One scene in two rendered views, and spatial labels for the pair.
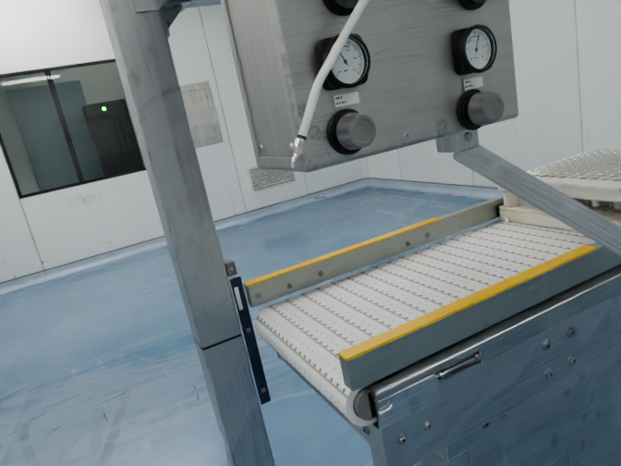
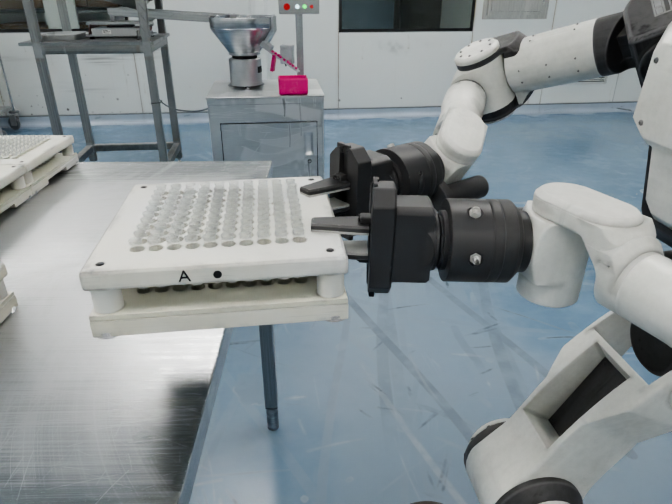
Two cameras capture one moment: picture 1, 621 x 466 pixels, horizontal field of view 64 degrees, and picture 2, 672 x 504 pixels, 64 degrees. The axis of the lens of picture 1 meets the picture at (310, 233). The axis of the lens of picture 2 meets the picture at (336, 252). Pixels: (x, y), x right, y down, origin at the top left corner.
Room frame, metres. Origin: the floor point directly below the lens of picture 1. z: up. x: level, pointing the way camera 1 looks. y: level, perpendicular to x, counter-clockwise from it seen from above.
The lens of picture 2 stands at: (-0.62, 0.97, 1.31)
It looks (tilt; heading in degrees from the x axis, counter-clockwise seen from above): 27 degrees down; 18
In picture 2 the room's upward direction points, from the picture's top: straight up
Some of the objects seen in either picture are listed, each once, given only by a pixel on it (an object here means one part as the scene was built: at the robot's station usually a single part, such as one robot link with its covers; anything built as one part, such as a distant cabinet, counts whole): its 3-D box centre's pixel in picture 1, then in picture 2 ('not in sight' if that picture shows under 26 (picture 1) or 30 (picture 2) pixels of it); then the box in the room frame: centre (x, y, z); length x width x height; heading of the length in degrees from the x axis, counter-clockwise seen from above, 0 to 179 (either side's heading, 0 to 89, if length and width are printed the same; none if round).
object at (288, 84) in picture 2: not in sight; (293, 85); (2.19, 2.12, 0.80); 0.16 x 0.12 x 0.09; 114
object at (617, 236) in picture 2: not in sight; (586, 245); (-0.09, 0.88, 1.07); 0.13 x 0.07 x 0.09; 43
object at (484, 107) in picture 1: (481, 103); not in sight; (0.41, -0.16, 1.18); 0.03 x 0.03 x 0.04; 24
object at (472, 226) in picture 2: not in sight; (426, 240); (-0.10, 1.03, 1.06); 0.12 x 0.10 x 0.13; 107
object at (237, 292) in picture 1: (250, 342); not in sight; (0.65, 0.11, 0.89); 0.02 x 0.01 x 0.20; 114
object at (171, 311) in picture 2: not in sight; (229, 260); (-0.13, 1.26, 1.02); 0.24 x 0.24 x 0.02; 25
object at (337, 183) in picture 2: not in sight; (324, 184); (-0.02, 1.18, 1.08); 0.06 x 0.03 x 0.02; 147
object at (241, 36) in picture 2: not in sight; (255, 52); (2.34, 2.41, 0.95); 0.49 x 0.36 x 0.37; 114
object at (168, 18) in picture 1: (175, 21); not in sight; (0.69, 0.12, 1.33); 0.05 x 0.04 x 0.04; 24
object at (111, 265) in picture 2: not in sight; (225, 222); (-0.13, 1.26, 1.07); 0.25 x 0.24 x 0.02; 25
